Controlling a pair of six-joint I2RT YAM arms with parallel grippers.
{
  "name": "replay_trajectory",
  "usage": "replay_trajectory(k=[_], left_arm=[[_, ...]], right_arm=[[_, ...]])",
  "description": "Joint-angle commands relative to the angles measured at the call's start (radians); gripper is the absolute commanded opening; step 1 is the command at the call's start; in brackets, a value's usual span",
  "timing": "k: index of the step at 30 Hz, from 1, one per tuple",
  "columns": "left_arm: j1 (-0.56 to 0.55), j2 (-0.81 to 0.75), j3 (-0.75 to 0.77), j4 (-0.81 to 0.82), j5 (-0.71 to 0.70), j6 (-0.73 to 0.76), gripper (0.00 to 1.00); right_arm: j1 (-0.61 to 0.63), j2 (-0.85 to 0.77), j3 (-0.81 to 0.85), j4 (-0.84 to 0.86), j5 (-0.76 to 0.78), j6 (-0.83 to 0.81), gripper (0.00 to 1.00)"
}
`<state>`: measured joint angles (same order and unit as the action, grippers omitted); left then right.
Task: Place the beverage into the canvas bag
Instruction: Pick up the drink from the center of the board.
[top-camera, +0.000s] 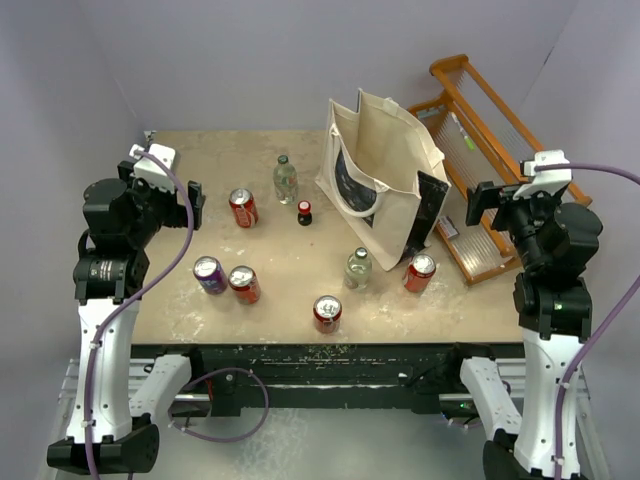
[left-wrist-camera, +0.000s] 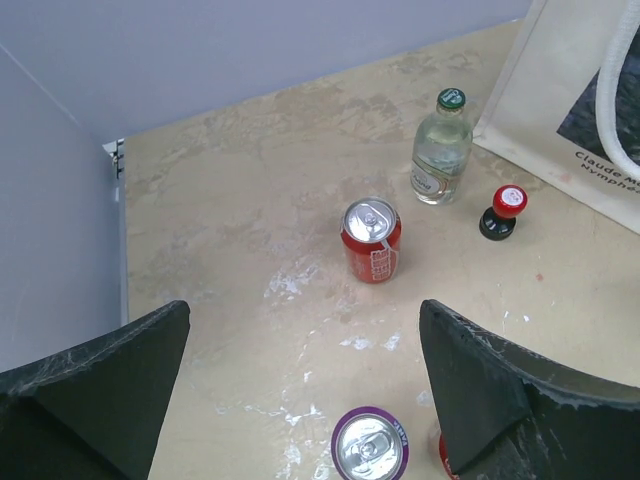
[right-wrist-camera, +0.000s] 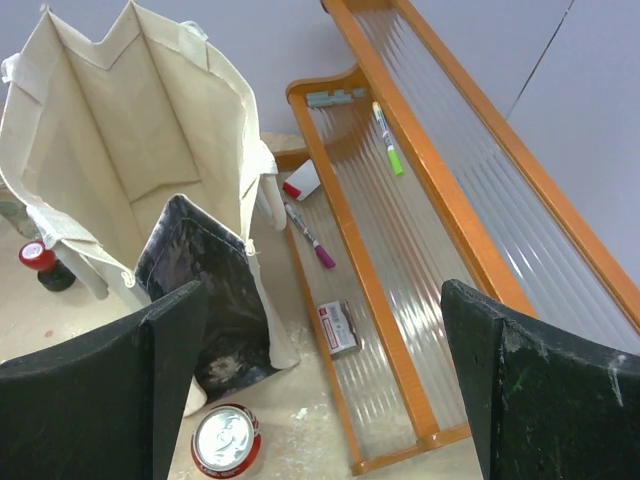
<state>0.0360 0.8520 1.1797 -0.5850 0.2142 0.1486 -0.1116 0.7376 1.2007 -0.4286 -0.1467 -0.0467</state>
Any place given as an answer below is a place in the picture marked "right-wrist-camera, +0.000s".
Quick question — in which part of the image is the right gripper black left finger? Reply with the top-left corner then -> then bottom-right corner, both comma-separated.
1,281 -> 207,479

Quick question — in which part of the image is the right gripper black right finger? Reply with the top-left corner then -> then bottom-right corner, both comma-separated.
440,279 -> 639,479

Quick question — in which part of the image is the red cola can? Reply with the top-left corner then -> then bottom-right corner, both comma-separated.
191,403 -> 262,479

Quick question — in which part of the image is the cream canvas tote bag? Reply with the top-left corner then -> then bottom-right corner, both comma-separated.
0,0 -> 302,417

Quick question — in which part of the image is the small dark red-capped bottle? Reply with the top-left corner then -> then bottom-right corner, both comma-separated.
19,240 -> 76,292

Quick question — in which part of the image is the small red grey card box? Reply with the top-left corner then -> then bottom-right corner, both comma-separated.
316,300 -> 361,358

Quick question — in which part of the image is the pink-capped marker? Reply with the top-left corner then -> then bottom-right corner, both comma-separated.
284,202 -> 336,269

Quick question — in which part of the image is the orange wooden rack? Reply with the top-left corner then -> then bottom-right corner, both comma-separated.
277,1 -> 639,475

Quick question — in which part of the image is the green-capped marker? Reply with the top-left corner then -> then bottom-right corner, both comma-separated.
372,101 -> 404,176

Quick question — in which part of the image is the white red-capped glue bottle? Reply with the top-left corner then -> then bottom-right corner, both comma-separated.
282,159 -> 321,201

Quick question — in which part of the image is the grey clip strip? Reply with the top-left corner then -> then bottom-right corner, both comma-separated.
306,88 -> 367,108

